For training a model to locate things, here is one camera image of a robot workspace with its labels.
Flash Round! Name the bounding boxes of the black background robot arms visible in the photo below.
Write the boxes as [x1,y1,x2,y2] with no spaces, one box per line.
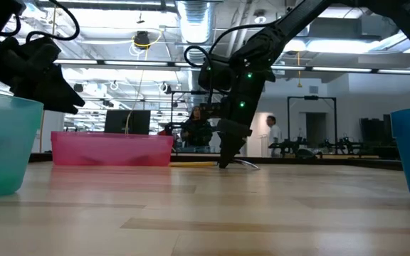
[268,134,365,158]

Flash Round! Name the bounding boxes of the yellow hanging cable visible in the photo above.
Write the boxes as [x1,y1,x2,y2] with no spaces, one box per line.
[38,5,57,154]

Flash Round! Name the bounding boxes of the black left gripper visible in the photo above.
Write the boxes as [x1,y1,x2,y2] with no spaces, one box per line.
[0,35,86,115]

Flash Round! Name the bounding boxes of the silver ventilation duct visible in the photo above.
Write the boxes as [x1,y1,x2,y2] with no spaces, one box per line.
[175,0,216,107]
[222,0,334,93]

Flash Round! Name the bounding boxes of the long ceiling light bar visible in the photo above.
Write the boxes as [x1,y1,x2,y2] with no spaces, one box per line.
[53,56,410,76]

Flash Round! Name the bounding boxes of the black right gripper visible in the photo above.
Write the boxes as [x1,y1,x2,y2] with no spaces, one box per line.
[216,75,267,170]

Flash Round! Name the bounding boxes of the dark equipment rack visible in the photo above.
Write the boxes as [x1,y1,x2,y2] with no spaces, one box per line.
[359,113,393,159]

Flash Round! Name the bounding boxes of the orange-handled metal spoon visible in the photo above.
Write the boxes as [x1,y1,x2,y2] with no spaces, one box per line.
[169,158,261,171]

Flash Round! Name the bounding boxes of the person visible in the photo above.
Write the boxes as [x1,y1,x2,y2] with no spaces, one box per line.
[179,105,214,149]
[266,114,283,158]

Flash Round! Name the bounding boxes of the pink plastic bin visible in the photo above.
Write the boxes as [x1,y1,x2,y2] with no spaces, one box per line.
[51,130,174,167]

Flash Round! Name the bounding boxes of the black ceiling device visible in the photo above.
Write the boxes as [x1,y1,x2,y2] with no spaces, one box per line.
[132,31,152,50]

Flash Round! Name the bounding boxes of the yellow ceiling cable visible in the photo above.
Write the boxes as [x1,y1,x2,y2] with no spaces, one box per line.
[124,31,164,136]

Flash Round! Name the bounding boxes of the translucent teal plastic bin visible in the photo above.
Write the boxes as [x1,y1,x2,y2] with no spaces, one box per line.
[0,88,45,199]

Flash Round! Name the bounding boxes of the black monitor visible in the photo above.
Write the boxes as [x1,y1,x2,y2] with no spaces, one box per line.
[103,109,152,137]

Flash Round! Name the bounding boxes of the black metal rig frame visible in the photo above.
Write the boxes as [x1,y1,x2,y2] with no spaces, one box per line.
[287,95,337,157]
[170,90,226,154]

